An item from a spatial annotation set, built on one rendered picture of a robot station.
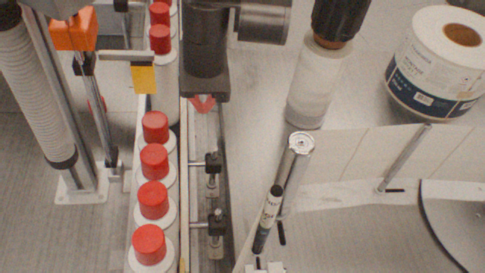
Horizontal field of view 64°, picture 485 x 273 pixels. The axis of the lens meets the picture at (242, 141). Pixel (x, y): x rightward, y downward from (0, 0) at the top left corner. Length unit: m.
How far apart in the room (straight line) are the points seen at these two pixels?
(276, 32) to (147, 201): 0.24
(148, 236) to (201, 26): 0.24
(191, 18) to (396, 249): 0.48
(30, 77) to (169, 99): 0.35
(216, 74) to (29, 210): 0.42
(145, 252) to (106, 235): 0.30
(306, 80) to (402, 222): 0.30
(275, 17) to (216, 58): 0.09
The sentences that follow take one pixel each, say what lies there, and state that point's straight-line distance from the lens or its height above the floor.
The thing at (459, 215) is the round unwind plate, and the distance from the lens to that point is 0.78.
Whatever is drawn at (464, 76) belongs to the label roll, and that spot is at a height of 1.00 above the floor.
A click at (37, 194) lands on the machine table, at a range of 0.78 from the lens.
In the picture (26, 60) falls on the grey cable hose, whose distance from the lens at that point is 0.37.
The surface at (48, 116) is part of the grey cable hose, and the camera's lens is 0.42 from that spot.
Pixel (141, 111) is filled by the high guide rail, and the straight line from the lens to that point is 0.68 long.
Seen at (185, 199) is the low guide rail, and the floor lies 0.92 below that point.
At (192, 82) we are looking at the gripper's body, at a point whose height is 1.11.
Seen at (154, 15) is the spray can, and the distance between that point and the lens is 0.67.
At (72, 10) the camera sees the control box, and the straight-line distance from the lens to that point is 0.31.
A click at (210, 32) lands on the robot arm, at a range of 0.47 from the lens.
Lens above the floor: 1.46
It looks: 52 degrees down
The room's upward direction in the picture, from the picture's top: 10 degrees clockwise
